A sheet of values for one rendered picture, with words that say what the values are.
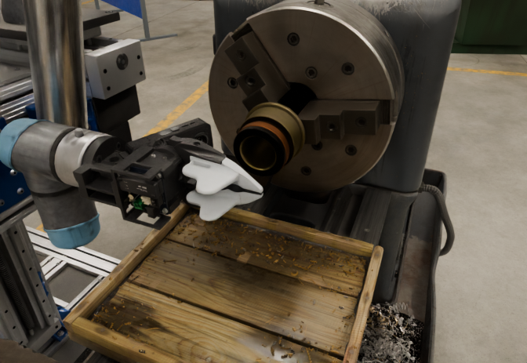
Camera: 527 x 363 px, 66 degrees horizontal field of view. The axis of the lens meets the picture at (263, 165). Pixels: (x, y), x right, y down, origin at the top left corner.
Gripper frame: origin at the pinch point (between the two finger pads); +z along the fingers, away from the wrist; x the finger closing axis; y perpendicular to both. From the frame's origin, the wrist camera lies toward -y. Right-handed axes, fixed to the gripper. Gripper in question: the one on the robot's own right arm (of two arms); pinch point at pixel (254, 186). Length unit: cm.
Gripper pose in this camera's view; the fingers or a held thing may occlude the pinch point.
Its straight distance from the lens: 47.0
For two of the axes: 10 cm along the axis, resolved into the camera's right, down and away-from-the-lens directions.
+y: -3.9, 4.9, -7.8
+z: 9.2, 1.9, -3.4
